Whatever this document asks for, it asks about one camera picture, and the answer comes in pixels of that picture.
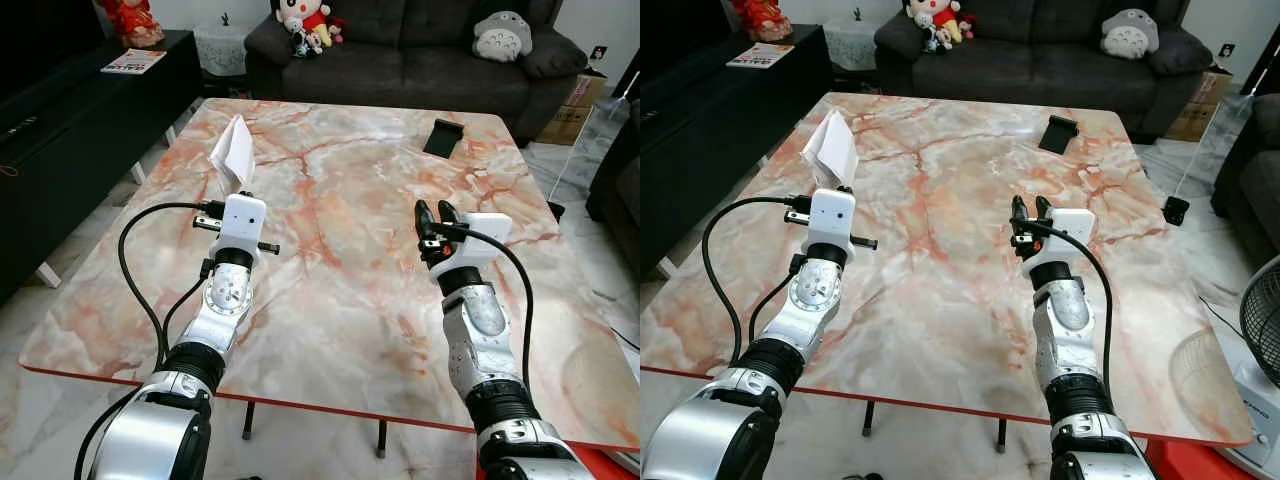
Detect white standing fan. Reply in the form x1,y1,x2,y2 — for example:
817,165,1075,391
1168,254,1280,473

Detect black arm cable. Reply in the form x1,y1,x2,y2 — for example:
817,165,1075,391
699,194,813,368
117,200,227,373
438,224,535,393
1028,219,1115,393

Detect black TV cabinet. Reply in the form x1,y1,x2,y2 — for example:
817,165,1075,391
640,24,832,283
0,29,202,304

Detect black phone stand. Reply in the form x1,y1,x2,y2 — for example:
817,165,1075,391
422,117,467,160
1036,114,1082,157

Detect dark grey fabric sofa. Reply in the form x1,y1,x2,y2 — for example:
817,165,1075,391
872,0,1217,143
244,0,592,143

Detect white lace side table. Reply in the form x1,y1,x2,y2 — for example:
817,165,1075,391
192,24,252,78
822,20,882,74

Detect white red booklet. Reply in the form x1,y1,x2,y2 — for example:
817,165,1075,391
99,48,169,76
726,42,797,70

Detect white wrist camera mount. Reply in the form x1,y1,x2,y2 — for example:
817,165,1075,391
452,212,514,278
804,187,859,263
213,193,269,264
1044,207,1097,267

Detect dark armchair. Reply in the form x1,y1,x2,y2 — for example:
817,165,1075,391
584,95,641,253
1209,93,1280,273

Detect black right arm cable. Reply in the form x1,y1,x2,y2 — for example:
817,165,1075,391
1028,219,1115,393
438,224,535,393

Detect red plastic stool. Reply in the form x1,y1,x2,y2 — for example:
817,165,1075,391
572,448,641,480
1143,438,1219,480

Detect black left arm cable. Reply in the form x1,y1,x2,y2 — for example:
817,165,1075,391
699,194,813,368
117,200,227,373

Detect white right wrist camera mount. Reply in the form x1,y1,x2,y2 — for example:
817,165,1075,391
452,212,514,278
1044,207,1097,267

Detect grey Totoro plush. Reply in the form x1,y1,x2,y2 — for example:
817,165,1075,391
471,11,535,64
1099,8,1162,60

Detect thin white cable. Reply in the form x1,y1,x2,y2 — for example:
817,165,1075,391
1174,84,1247,201
553,98,613,207

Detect red ornament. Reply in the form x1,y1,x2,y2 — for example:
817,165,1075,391
729,0,797,44
99,0,167,50

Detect white paper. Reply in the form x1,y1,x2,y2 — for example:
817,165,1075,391
207,114,257,192
799,109,860,190

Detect red dress doll plush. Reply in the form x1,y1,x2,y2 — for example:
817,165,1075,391
269,0,347,59
904,0,977,54

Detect brown cardboard box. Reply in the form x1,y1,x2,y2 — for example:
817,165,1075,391
534,68,609,147
1164,68,1234,142

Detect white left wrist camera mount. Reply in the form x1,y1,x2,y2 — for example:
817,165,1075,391
213,193,269,264
804,187,859,263

